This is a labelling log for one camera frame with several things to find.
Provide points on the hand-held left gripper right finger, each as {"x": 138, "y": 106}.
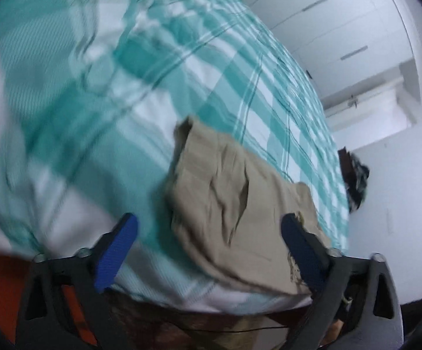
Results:
{"x": 304, "y": 255}

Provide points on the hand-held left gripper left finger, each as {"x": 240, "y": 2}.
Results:
{"x": 118, "y": 251}

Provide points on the khaki pants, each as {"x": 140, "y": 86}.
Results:
{"x": 229, "y": 197}

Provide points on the pile of dark clothes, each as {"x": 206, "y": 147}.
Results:
{"x": 358, "y": 182}

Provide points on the dark patterned rug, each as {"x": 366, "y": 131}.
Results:
{"x": 182, "y": 324}

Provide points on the dark wooden cabinet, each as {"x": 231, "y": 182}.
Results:
{"x": 345, "y": 162}

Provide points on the white door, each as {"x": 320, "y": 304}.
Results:
{"x": 378, "y": 105}

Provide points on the teal plaid bed duvet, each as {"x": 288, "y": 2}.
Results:
{"x": 87, "y": 80}

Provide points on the white wardrobe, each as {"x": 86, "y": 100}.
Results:
{"x": 324, "y": 11}

